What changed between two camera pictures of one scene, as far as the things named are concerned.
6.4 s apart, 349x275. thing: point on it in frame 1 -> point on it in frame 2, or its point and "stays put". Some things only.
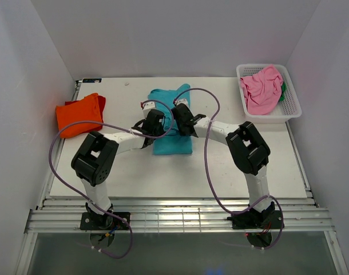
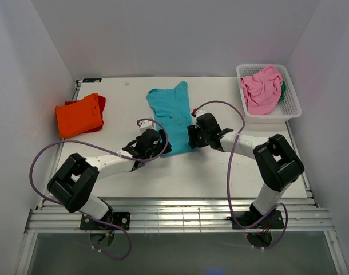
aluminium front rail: [182, 215] stays put
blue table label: [91, 80] stays put
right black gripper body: [181, 130] -> [207, 135]
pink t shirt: [262, 91] stays put
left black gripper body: [159, 131] -> [152, 152]
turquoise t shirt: [170, 141] stays put
